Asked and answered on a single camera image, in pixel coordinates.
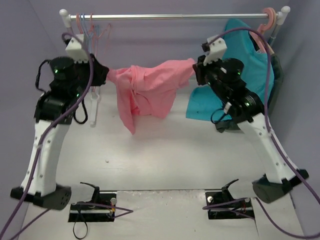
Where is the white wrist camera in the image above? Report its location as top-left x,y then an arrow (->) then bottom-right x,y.
201,35 -> 227,66
65,37 -> 89,64

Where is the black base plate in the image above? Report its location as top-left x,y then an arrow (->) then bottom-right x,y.
68,191 -> 117,223
205,191 -> 255,220

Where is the thick pink hanger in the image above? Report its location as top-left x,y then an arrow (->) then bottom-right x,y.
249,7 -> 277,54

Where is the pink t shirt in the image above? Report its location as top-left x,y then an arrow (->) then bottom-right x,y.
107,58 -> 196,134

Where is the dark green garment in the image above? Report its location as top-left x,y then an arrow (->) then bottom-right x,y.
214,53 -> 284,133

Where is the teal t shirt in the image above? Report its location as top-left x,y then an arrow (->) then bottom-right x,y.
186,30 -> 268,121

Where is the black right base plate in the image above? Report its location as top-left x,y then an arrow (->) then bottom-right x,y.
205,191 -> 255,220

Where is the silver clothes rack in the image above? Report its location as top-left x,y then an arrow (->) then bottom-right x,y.
59,5 -> 291,41

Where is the thick beige hanger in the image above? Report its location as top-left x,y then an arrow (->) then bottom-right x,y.
262,12 -> 277,56

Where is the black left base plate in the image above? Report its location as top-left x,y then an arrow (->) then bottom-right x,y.
68,191 -> 117,223

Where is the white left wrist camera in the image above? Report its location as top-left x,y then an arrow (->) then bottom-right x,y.
65,37 -> 89,64

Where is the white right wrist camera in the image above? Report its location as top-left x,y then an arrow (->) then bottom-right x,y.
201,35 -> 227,66

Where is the blue wire hanger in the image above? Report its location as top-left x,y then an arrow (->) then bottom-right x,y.
79,13 -> 100,56

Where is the pink wire hanger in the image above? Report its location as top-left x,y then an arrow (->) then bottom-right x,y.
76,13 -> 96,54
90,14 -> 113,59

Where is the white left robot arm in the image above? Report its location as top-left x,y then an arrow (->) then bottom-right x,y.
10,54 -> 109,210

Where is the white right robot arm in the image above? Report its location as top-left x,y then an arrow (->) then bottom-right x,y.
192,55 -> 309,204

